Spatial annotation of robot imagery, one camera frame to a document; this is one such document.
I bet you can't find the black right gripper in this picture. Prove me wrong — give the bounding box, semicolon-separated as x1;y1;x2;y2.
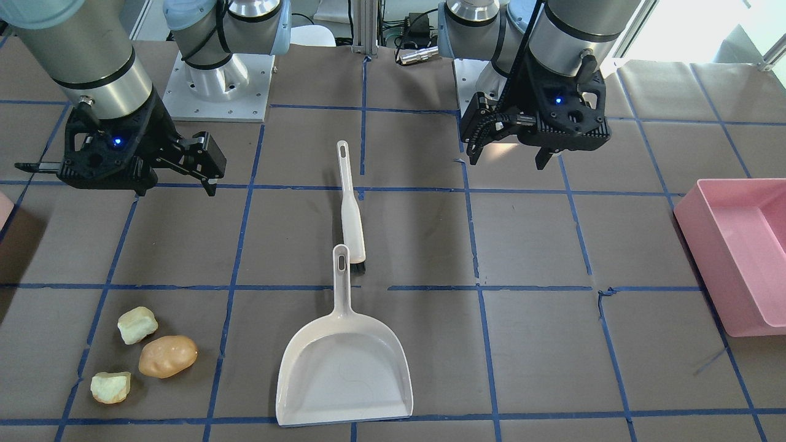
14;92;227;196

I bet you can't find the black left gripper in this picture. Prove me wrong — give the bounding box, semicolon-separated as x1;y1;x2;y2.
460;55;611;171

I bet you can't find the pale yellow foam chunk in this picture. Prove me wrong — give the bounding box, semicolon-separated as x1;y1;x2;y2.
117;306;159;345

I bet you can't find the white hand brush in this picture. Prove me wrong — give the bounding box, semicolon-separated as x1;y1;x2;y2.
337;140;366;274

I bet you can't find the orange potato-like trash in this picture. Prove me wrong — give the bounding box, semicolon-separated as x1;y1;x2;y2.
138;335;198;379

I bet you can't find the pale green foam chunk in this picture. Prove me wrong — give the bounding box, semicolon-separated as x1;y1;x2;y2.
90;371;131;405

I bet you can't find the white plastic dustpan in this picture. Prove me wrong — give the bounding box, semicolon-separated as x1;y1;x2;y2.
275;244;414;427

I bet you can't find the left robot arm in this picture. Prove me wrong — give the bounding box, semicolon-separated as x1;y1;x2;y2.
437;1;639;169

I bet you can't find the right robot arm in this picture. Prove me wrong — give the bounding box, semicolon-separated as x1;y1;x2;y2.
2;1;291;196

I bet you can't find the pink plastic bin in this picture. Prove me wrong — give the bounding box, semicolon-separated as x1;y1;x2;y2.
674;178;785;338

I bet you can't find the silver cylindrical connector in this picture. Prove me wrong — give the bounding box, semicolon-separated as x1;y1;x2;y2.
397;47;440;66

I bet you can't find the white chair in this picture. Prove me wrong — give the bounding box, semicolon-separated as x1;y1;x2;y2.
291;25;337;47

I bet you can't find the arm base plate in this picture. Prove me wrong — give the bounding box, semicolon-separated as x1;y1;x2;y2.
161;54;275;123
454;58;507;114

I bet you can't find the aluminium frame post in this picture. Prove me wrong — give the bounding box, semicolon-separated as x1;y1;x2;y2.
350;0;381;59

